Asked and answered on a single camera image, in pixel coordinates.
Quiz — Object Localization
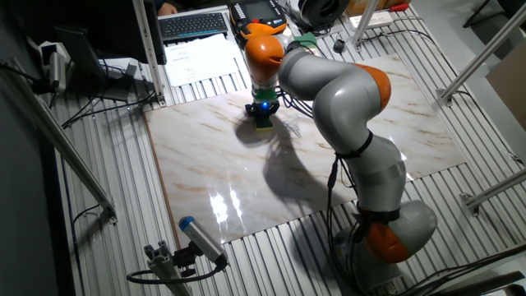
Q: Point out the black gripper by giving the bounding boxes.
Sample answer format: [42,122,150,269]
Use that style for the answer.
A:
[244,99,282,119]

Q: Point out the green yellow sponge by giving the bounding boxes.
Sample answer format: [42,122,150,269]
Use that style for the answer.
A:
[254,114,275,133]

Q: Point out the green white sponge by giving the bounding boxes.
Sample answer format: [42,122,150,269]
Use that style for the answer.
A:
[292,31,319,50]

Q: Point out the person hand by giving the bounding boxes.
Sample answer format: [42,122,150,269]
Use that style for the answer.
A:
[157,2,179,17]

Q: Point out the white printed paper sheet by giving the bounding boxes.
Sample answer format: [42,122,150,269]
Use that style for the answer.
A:
[163,33,242,88]

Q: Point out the marble pattern board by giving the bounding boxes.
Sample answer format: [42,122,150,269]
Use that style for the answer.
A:
[143,53,468,247]

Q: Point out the orange black teach pendant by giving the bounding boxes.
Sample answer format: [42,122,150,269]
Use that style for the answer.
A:
[228,0,288,42]

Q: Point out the black keyboard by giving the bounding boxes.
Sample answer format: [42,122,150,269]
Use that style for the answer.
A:
[158,12,229,42]

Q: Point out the black round spool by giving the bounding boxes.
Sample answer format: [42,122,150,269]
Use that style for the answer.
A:
[287,0,351,34]

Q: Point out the white power strip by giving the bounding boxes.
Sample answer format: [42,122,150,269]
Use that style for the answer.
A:
[348,11,395,30]

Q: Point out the brown cardboard box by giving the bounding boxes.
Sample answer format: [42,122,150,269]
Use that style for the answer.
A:
[344,0,412,17]

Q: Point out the black computer monitor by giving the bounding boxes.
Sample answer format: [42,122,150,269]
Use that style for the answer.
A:
[53,0,168,103]

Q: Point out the aluminium profile stub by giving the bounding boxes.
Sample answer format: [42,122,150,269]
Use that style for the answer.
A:
[143,240,194,296]

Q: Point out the brown cardboard panel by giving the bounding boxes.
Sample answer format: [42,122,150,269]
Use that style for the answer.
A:
[485,49,526,132]

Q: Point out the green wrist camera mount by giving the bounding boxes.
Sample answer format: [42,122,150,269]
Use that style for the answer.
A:
[251,87,280,104]

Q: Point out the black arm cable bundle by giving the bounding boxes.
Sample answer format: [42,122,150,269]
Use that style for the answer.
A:
[275,39,371,296]

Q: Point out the aluminium frame post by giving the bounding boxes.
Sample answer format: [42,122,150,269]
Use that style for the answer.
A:
[131,0,166,106]
[348,0,381,53]

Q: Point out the silver camera with blue cap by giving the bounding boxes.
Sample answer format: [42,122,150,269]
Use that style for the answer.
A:
[178,215,229,268]

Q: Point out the black desk cables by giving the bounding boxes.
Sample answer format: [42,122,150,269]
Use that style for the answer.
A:
[61,88,157,129]

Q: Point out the black camera ball mount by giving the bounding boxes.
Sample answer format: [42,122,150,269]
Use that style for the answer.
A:
[172,242,202,279]

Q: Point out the black camera cable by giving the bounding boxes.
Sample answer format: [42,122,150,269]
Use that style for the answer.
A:
[126,262,227,285]

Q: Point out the aluminium frame beam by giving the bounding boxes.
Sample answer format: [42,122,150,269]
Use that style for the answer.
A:
[0,57,119,225]
[459,168,526,217]
[435,2,526,107]

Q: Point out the silver depth camera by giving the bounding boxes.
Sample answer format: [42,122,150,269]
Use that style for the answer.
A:
[39,40,73,94]

